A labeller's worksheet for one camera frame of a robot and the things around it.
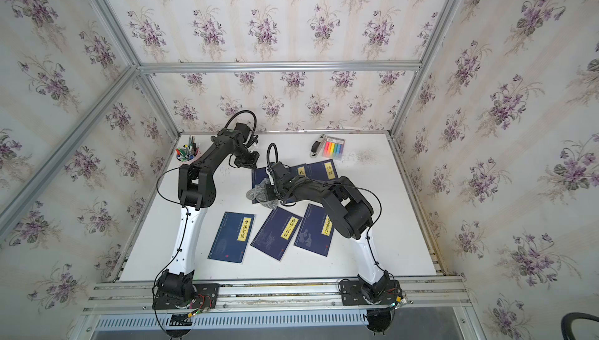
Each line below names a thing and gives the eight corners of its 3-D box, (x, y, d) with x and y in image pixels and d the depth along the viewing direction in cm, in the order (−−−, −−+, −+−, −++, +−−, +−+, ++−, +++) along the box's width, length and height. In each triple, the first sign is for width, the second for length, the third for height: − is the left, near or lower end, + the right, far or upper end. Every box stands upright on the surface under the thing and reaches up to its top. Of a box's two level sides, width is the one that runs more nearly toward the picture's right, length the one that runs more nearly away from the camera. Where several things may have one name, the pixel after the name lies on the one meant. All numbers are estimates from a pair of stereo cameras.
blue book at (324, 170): (306, 179, 105) (306, 176, 103) (305, 162, 111) (306, 159, 109) (337, 179, 105) (337, 176, 103) (335, 162, 111) (335, 159, 109)
